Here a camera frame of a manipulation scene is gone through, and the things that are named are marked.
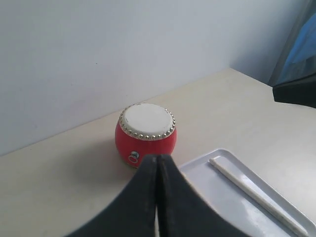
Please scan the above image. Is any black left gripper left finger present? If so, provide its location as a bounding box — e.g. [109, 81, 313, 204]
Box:
[68, 155, 157, 237]

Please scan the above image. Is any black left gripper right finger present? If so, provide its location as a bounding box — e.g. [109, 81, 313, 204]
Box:
[156, 155, 248, 237]

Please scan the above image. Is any white drumstick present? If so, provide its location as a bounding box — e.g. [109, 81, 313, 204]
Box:
[209, 157, 309, 237]

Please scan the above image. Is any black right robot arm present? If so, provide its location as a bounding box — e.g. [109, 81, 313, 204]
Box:
[273, 74, 316, 108]

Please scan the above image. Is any small red drum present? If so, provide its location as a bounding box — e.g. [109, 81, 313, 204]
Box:
[115, 103, 177, 168]

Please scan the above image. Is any white plastic tray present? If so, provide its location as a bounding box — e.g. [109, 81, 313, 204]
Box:
[180, 149, 316, 237]

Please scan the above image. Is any blue object in background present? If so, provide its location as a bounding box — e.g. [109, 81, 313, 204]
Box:
[268, 13, 316, 86]

